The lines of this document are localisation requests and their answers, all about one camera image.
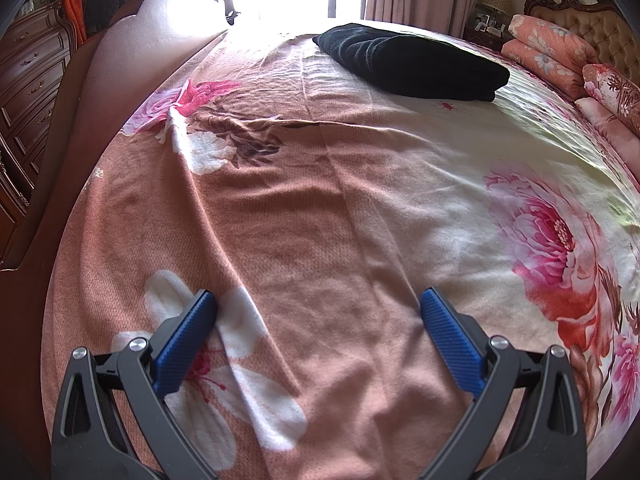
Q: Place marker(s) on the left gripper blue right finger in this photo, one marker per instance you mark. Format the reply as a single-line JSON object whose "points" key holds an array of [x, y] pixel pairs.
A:
{"points": [[458, 339]]}

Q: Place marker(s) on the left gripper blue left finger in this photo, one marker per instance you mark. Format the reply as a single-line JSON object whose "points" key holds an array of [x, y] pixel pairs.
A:
{"points": [[177, 341]]}

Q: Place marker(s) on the floral bedsheet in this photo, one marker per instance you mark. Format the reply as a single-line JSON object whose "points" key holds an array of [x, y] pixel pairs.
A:
{"points": [[317, 208]]}

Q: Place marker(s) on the folded black garment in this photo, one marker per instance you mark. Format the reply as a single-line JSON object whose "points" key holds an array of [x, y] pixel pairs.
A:
{"points": [[413, 66]]}

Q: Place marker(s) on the pink floral folded quilt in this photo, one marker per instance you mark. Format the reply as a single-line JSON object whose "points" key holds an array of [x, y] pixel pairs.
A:
{"points": [[605, 97]]}

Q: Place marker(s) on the dark wooden dresser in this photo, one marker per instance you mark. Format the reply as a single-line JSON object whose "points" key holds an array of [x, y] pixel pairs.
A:
{"points": [[35, 51]]}

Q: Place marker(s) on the tufted brown headboard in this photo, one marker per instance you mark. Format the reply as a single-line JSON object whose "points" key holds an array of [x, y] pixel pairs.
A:
{"points": [[601, 24]]}

